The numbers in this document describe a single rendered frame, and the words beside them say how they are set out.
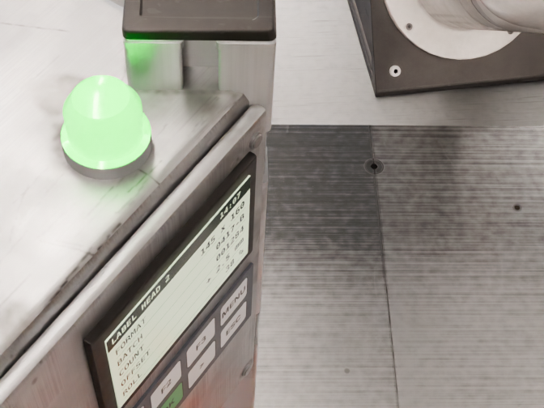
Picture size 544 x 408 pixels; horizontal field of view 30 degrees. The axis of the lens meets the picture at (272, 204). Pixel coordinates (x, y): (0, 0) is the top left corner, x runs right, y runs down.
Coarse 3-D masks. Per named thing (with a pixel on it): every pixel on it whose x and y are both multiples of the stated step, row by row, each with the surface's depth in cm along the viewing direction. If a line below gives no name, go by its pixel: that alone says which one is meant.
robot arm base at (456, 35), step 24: (384, 0) 115; (408, 0) 114; (432, 0) 109; (456, 0) 102; (408, 24) 115; (432, 24) 115; (456, 24) 111; (480, 24) 102; (432, 48) 116; (456, 48) 116; (480, 48) 117
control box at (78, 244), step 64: (0, 0) 33; (64, 0) 33; (0, 64) 31; (64, 64) 32; (0, 128) 30; (192, 128) 30; (256, 128) 32; (0, 192) 29; (64, 192) 29; (128, 192) 29; (192, 192) 30; (256, 192) 35; (0, 256) 27; (64, 256) 28; (128, 256) 28; (256, 256) 38; (0, 320) 26; (64, 320) 27; (0, 384) 26; (64, 384) 28
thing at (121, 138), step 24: (72, 96) 28; (96, 96) 28; (120, 96) 28; (72, 120) 28; (96, 120) 28; (120, 120) 28; (144, 120) 30; (72, 144) 29; (96, 144) 28; (120, 144) 28; (144, 144) 29; (96, 168) 29; (120, 168) 29
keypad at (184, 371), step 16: (240, 288) 38; (224, 304) 37; (240, 304) 39; (208, 320) 37; (224, 320) 38; (240, 320) 40; (192, 336) 36; (208, 336) 37; (224, 336) 39; (192, 352) 37; (208, 352) 38; (176, 368) 36; (192, 368) 38; (208, 368) 40; (160, 384) 35; (176, 384) 37; (192, 384) 39; (144, 400) 35; (160, 400) 36; (176, 400) 38
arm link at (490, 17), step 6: (474, 0) 97; (480, 6) 96; (480, 12) 98; (486, 12) 96; (486, 18) 98; (492, 18) 96; (498, 18) 95; (498, 24) 97; (504, 24) 95; (510, 24) 94; (510, 30) 98; (516, 30) 96; (522, 30) 95; (528, 30) 94; (534, 30) 93; (540, 30) 93
